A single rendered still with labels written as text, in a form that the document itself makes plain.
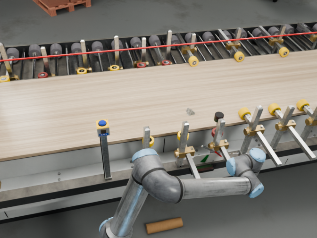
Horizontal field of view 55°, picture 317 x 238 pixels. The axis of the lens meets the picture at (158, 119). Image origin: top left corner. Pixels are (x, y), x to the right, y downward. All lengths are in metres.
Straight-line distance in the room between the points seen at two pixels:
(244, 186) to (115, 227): 0.68
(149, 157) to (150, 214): 1.51
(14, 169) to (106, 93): 0.86
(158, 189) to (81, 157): 1.10
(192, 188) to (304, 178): 2.18
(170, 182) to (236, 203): 1.76
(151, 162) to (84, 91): 1.32
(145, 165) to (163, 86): 1.32
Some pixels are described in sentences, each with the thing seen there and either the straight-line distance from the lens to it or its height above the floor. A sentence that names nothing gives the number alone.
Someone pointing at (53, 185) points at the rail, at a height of 0.70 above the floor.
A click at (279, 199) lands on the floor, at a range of 3.16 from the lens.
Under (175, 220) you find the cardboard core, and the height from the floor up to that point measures 0.08.
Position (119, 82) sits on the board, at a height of 0.90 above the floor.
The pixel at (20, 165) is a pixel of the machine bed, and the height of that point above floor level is 0.73.
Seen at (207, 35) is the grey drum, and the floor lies 0.85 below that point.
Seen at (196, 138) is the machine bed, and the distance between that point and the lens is 2.39.
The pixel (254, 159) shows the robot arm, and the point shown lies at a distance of 1.74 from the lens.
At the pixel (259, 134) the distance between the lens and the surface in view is 2.21.
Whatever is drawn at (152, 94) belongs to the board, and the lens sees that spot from 2.45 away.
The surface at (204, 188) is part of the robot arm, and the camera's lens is 1.39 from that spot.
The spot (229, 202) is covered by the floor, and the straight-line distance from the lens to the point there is 2.97.
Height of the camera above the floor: 2.46
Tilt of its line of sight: 44 degrees down
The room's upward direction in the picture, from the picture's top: 4 degrees clockwise
